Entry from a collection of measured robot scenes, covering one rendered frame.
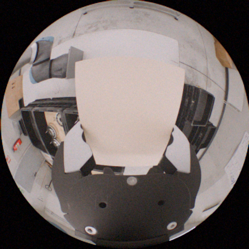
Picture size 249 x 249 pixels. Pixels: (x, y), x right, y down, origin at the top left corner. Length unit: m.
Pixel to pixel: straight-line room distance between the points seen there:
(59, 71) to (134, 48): 0.41
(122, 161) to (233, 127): 2.73
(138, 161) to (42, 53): 0.52
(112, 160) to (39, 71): 0.48
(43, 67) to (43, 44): 0.13
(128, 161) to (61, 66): 0.45
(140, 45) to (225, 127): 2.73
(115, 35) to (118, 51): 0.13
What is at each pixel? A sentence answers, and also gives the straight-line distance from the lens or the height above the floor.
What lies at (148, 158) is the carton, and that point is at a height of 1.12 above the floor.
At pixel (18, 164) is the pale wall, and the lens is 3.62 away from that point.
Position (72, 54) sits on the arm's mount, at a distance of 0.49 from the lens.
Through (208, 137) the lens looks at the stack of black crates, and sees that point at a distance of 1.64.
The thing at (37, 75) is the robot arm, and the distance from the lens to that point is 0.50.
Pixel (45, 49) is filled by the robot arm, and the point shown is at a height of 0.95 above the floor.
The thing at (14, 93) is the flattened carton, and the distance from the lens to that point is 3.23.
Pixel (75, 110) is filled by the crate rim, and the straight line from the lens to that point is 0.36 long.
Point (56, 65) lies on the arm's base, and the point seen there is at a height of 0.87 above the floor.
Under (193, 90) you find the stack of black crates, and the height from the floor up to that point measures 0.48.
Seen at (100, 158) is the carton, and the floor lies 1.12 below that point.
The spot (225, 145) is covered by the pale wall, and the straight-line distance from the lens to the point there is 2.87.
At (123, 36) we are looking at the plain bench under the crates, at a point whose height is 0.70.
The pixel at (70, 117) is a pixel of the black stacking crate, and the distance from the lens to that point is 0.43.
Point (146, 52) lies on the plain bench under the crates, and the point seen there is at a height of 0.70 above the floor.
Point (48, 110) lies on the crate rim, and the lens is 0.46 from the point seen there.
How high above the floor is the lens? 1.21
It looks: 60 degrees down
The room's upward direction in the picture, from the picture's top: 180 degrees counter-clockwise
